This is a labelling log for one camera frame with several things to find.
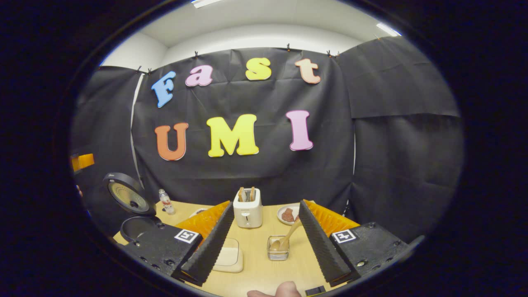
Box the white toaster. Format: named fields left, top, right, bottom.
left=233, top=188, right=263, bottom=229

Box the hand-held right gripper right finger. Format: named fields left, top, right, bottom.
left=300, top=200, right=417, bottom=288

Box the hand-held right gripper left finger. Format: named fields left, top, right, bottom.
left=123, top=201, right=235, bottom=287

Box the dark grey rice cooker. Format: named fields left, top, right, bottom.
left=103, top=172, right=163, bottom=245

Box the black backdrop cloth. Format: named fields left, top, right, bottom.
left=70, top=36, right=464, bottom=244

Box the round white plate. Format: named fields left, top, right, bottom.
left=277, top=203, right=304, bottom=226

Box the clear rice container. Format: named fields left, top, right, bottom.
left=212, top=238, right=244, bottom=273

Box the clear glass chopstick holder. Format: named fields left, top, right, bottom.
left=267, top=235, right=290, bottom=261

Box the small plastic bottle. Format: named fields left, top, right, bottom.
left=159, top=189, right=176, bottom=215

